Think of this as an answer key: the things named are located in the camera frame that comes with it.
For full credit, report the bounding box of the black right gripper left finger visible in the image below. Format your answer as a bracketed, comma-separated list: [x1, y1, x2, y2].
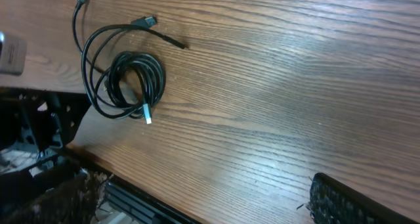
[1, 171, 108, 224]

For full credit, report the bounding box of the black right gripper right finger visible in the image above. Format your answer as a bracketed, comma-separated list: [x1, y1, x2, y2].
[304, 173, 419, 224]

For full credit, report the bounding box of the black cable silver plug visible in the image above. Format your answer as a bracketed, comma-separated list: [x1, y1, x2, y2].
[72, 0, 188, 125]

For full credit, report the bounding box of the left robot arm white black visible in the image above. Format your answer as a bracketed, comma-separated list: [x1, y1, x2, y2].
[1, 87, 91, 177]

